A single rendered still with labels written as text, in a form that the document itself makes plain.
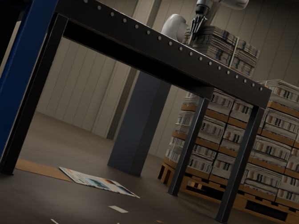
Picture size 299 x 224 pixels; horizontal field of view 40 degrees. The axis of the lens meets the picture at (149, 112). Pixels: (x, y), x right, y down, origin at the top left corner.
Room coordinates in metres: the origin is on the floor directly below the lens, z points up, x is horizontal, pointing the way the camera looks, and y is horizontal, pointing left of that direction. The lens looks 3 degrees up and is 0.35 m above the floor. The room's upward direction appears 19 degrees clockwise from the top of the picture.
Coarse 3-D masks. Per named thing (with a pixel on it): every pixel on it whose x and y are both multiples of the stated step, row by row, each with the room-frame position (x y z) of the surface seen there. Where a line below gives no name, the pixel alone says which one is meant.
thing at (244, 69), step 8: (240, 48) 2.35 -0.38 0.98; (248, 48) 2.38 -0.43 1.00; (256, 48) 2.41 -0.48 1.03; (240, 56) 2.36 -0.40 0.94; (248, 56) 2.39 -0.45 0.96; (256, 56) 2.42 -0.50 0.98; (240, 64) 2.38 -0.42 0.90; (248, 64) 2.41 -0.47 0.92; (240, 72) 2.39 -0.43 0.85; (248, 72) 2.42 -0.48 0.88
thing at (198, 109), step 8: (200, 104) 2.71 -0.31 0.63; (200, 112) 2.70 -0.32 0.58; (192, 120) 2.74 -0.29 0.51; (200, 120) 2.71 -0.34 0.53; (192, 128) 2.71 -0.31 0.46; (192, 136) 2.70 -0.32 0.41; (184, 144) 2.73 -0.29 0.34; (192, 144) 2.71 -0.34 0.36; (184, 152) 2.71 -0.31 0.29; (184, 160) 2.70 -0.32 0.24; (176, 168) 2.73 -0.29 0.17; (184, 168) 2.71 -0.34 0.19; (176, 176) 2.71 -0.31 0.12; (176, 184) 2.70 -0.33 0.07; (168, 192) 2.72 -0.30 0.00; (176, 192) 2.71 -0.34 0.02
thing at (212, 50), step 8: (208, 32) 2.27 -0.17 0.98; (216, 32) 2.25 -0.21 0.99; (224, 32) 2.27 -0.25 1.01; (184, 40) 2.47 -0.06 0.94; (200, 40) 2.33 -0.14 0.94; (208, 40) 2.27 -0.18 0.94; (216, 40) 2.26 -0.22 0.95; (224, 40) 2.29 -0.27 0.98; (232, 40) 2.31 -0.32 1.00; (192, 48) 2.38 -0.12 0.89; (200, 48) 2.31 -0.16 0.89; (208, 48) 2.25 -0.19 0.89; (216, 48) 2.28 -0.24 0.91; (224, 48) 2.30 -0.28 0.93; (216, 56) 2.28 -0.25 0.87; (224, 56) 2.31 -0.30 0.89; (224, 64) 2.32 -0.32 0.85
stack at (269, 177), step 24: (192, 96) 3.22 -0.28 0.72; (216, 96) 3.08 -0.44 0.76; (216, 120) 3.09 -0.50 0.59; (240, 120) 3.13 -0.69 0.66; (264, 120) 3.17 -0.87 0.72; (288, 120) 3.20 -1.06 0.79; (264, 144) 3.17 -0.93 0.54; (168, 168) 3.19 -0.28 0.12; (216, 168) 3.12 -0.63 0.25; (264, 168) 3.19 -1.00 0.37; (288, 168) 3.22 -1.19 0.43; (192, 192) 3.09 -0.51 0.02; (216, 192) 3.50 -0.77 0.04; (240, 192) 3.24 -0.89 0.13; (264, 192) 3.20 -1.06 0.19; (288, 192) 3.23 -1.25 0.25; (264, 216) 3.20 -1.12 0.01; (288, 216) 3.24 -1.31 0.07
